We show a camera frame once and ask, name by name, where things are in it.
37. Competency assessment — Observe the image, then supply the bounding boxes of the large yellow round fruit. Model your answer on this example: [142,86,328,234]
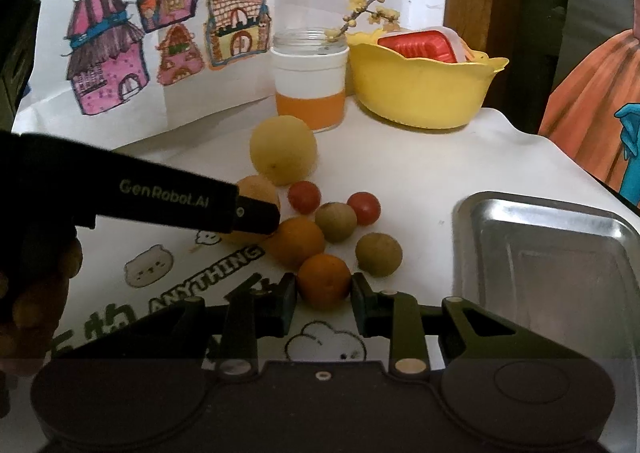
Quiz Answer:
[250,116,319,186]

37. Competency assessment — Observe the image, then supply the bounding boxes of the orange dress wall poster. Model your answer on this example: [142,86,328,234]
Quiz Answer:
[537,28,640,209]

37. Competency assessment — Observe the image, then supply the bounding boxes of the red plastic container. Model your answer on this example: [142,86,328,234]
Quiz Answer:
[377,31,458,65]

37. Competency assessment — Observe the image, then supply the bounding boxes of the person's left hand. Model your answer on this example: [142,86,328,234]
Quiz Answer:
[0,235,84,379]

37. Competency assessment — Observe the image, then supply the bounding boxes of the cartoon house printed backdrop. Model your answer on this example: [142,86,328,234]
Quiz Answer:
[0,0,451,144]

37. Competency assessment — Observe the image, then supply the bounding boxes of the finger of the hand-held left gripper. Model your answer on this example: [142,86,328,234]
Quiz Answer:
[234,194,282,236]

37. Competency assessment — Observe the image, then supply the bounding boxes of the red cherry tomato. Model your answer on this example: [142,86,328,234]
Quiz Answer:
[347,192,382,226]
[288,181,322,214]

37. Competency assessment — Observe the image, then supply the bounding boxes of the tan round fruit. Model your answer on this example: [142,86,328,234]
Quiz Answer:
[220,176,282,246]

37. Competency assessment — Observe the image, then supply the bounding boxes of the yellow plastic bowl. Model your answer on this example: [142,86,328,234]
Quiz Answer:
[346,30,510,130]

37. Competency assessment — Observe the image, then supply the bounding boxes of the metal tray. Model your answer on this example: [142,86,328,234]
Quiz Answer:
[451,192,640,364]

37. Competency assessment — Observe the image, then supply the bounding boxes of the small orange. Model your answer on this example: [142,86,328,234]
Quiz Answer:
[297,253,352,311]
[267,217,326,270]

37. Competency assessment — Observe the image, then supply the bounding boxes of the glass jar with orange band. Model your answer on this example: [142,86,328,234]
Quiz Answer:
[270,29,350,132]

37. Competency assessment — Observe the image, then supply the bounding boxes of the brown longan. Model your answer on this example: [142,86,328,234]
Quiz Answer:
[355,232,403,277]
[315,202,358,243]

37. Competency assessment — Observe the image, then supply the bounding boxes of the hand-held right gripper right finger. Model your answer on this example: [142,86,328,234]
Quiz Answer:
[351,273,587,377]

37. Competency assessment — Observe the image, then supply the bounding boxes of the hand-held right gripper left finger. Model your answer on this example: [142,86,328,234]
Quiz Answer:
[65,273,298,380]

